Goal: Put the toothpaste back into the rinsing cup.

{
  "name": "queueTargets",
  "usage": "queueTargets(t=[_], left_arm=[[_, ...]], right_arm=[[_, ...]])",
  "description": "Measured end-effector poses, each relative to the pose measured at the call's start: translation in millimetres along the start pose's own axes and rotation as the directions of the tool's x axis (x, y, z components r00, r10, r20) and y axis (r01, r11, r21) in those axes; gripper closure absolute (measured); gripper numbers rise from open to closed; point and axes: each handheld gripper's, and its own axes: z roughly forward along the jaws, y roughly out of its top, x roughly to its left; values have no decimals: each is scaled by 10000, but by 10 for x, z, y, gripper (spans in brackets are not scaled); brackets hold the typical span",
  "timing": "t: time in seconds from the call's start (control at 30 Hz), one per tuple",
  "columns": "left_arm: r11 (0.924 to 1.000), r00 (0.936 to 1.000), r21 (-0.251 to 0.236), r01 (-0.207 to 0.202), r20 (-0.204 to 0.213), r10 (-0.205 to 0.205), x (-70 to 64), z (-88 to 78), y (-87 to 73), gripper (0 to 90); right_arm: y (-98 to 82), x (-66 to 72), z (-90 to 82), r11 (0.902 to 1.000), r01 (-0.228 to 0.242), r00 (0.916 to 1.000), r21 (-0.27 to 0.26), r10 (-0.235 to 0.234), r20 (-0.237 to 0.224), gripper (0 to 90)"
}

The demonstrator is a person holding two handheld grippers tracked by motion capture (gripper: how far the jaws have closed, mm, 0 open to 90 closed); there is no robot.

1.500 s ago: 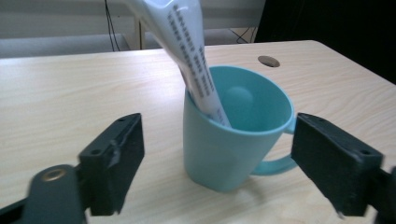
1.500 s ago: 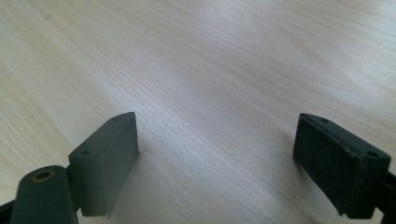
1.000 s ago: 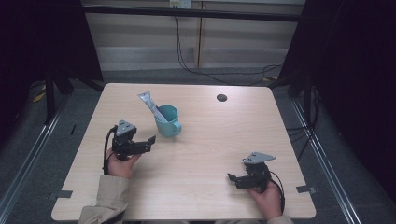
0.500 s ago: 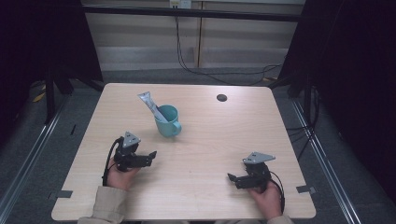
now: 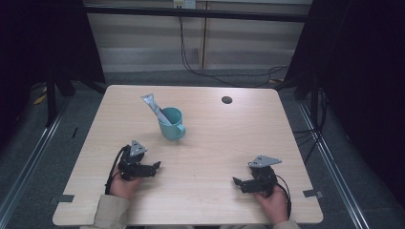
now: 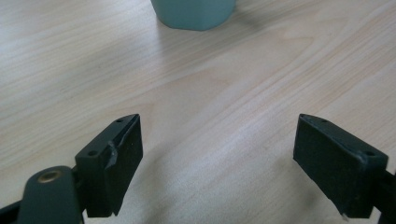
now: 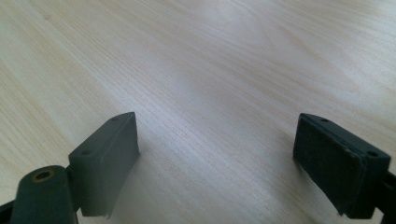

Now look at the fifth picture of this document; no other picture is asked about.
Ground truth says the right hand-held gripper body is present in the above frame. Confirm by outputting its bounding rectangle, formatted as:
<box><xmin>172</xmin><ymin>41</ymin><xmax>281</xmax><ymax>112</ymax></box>
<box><xmin>247</xmin><ymin>155</ymin><xmax>283</xmax><ymax>198</ymax></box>

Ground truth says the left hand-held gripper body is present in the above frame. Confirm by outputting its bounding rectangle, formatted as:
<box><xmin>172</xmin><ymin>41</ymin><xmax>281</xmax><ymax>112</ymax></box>
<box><xmin>117</xmin><ymin>139</ymin><xmax>148</xmax><ymax>182</ymax></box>

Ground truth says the teal mug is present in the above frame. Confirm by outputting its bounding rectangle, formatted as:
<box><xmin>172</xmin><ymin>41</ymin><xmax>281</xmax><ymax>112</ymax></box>
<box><xmin>158</xmin><ymin>106</ymin><xmax>187</xmax><ymax>142</ymax></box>

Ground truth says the white purple toothpaste tube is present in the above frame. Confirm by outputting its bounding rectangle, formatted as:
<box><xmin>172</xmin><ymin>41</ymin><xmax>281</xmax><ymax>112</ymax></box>
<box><xmin>140</xmin><ymin>93</ymin><xmax>173</xmax><ymax>126</ymax></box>

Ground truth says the person's left hand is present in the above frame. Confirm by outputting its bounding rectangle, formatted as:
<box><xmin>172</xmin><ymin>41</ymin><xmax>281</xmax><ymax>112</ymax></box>
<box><xmin>108</xmin><ymin>165</ymin><xmax>143</xmax><ymax>201</ymax></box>

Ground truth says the person's right hand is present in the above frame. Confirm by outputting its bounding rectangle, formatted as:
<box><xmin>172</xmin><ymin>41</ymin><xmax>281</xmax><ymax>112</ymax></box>
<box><xmin>253</xmin><ymin>185</ymin><xmax>289</xmax><ymax>225</ymax></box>

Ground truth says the grey tape strip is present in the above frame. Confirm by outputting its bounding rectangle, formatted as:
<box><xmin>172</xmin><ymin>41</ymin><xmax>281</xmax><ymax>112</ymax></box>
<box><xmin>48</xmin><ymin>194</ymin><xmax>75</xmax><ymax>205</ymax></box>
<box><xmin>303</xmin><ymin>189</ymin><xmax>324</xmax><ymax>199</ymax></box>

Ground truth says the black metal stand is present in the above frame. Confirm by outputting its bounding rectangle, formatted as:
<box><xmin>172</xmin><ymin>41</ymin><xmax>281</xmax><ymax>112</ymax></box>
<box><xmin>309</xmin><ymin>75</ymin><xmax>321</xmax><ymax>129</ymax></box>
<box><xmin>45</xmin><ymin>67</ymin><xmax>59</xmax><ymax>128</ymax></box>

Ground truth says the yellow floor scrap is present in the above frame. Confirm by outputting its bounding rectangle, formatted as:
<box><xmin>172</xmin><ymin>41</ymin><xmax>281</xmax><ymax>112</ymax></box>
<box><xmin>32</xmin><ymin>93</ymin><xmax>48</xmax><ymax>106</ymax></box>

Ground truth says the black curtain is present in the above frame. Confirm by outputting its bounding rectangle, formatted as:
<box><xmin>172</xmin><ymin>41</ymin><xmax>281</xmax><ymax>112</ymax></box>
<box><xmin>0</xmin><ymin>0</ymin><xmax>107</xmax><ymax>151</ymax></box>
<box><xmin>284</xmin><ymin>0</ymin><xmax>405</xmax><ymax>204</ymax></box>

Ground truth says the black horizontal bar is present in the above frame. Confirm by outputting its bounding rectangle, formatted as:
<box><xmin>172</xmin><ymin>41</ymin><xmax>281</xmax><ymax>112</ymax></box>
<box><xmin>83</xmin><ymin>5</ymin><xmax>311</xmax><ymax>24</ymax></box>

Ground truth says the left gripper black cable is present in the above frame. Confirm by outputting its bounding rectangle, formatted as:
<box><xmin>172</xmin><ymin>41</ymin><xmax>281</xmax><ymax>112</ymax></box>
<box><xmin>104</xmin><ymin>144</ymin><xmax>132</xmax><ymax>196</ymax></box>

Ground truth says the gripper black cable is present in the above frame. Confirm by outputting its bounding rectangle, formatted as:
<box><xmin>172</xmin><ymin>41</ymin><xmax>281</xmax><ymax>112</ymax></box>
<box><xmin>274</xmin><ymin>174</ymin><xmax>293</xmax><ymax>219</ymax></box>
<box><xmin>104</xmin><ymin>144</ymin><xmax>132</xmax><ymax>196</ymax></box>

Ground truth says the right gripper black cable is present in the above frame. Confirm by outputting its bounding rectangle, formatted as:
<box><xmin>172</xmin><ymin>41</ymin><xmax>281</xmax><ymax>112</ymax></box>
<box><xmin>274</xmin><ymin>174</ymin><xmax>293</xmax><ymax>219</ymax></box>

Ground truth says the bundle of black floor cables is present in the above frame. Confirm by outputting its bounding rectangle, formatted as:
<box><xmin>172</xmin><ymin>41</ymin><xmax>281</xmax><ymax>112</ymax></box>
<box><xmin>291</xmin><ymin>88</ymin><xmax>330</xmax><ymax>164</ymax></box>

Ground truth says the metal floor rail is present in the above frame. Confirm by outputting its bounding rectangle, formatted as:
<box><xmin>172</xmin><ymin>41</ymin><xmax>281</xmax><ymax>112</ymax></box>
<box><xmin>0</xmin><ymin>97</ymin><xmax>73</xmax><ymax>221</ymax></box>
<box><xmin>297</xmin><ymin>101</ymin><xmax>371</xmax><ymax>229</ymax></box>

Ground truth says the long black wall cable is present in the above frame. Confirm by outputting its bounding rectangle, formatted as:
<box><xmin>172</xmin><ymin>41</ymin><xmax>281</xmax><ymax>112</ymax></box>
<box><xmin>177</xmin><ymin>7</ymin><xmax>291</xmax><ymax>89</ymax></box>

